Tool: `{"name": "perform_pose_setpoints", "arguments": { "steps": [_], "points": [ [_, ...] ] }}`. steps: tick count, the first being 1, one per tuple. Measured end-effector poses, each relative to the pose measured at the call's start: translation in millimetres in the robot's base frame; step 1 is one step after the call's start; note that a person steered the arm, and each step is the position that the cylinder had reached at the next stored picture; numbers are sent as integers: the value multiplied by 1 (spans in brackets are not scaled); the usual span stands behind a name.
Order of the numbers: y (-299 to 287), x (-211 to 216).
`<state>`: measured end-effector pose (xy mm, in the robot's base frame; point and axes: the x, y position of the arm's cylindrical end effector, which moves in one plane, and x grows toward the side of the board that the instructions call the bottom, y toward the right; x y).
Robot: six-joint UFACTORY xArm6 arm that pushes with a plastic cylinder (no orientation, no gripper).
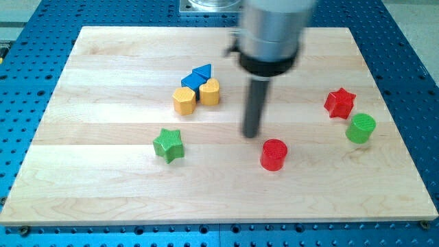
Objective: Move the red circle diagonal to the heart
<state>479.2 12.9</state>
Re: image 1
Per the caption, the wooden board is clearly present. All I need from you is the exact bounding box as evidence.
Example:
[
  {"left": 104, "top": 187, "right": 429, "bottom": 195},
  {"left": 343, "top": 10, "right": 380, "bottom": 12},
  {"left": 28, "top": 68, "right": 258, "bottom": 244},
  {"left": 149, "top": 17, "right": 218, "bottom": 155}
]
[{"left": 1, "top": 27, "right": 438, "bottom": 226}]

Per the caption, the green cylinder block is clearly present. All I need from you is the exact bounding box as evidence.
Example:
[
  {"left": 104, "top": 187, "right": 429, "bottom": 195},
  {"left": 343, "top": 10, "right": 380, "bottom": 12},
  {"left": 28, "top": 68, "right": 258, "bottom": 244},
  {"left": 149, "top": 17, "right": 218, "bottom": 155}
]
[{"left": 345, "top": 113, "right": 376, "bottom": 144}]

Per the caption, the red star block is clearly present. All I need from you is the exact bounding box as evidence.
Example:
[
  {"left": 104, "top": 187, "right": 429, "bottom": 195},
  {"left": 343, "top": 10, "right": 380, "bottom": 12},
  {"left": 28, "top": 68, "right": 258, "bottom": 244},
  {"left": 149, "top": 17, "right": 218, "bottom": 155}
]
[{"left": 324, "top": 88, "right": 356, "bottom": 119}]

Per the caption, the blue triangle block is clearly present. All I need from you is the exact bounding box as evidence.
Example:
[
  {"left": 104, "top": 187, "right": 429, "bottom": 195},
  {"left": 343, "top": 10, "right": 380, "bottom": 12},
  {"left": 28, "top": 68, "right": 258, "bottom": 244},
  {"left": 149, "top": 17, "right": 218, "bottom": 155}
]
[{"left": 192, "top": 64, "right": 212, "bottom": 80}]

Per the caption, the red cylinder block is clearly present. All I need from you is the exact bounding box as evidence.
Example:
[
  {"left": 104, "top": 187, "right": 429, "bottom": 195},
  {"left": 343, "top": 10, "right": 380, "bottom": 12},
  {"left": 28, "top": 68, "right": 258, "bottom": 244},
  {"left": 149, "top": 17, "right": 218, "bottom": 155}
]
[{"left": 260, "top": 139, "right": 288, "bottom": 172}]

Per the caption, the blue cube block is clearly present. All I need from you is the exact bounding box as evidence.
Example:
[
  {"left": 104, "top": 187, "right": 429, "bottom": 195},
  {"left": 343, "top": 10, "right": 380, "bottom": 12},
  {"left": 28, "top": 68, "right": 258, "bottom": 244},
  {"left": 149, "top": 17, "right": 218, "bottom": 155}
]
[{"left": 180, "top": 73, "right": 206, "bottom": 101}]

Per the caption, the yellow hexagon block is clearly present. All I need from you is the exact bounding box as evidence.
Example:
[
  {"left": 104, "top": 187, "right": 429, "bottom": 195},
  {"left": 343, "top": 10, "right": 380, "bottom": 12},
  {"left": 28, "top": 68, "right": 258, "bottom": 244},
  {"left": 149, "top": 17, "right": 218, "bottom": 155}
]
[{"left": 172, "top": 87, "right": 196, "bottom": 115}]

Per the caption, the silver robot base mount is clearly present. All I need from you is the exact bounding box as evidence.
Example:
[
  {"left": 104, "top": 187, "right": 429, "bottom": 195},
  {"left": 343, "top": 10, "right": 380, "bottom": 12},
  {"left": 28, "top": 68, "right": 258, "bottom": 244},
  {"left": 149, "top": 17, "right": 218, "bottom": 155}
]
[{"left": 178, "top": 0, "right": 243, "bottom": 14}]

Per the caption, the green star block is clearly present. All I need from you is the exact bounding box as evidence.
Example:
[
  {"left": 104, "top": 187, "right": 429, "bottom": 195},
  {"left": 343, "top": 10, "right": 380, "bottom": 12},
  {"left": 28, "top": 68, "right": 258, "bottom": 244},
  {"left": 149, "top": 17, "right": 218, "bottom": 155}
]
[{"left": 153, "top": 128, "right": 185, "bottom": 164}]

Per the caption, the yellow heart block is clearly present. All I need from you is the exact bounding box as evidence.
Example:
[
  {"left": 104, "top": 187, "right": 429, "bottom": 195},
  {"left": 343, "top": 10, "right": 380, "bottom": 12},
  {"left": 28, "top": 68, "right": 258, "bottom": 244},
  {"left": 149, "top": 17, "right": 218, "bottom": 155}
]
[{"left": 199, "top": 78, "right": 220, "bottom": 106}]

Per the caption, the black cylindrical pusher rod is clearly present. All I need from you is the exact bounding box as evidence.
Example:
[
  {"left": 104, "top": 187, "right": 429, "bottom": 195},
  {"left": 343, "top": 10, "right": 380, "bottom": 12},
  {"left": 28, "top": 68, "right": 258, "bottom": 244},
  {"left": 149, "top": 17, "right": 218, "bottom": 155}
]
[{"left": 242, "top": 75, "right": 270, "bottom": 138}]

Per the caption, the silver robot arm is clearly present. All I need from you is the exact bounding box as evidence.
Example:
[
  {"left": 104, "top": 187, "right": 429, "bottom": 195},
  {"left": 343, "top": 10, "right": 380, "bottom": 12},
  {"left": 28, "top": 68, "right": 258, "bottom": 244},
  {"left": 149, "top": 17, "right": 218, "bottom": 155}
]
[{"left": 226, "top": 0, "right": 317, "bottom": 138}]

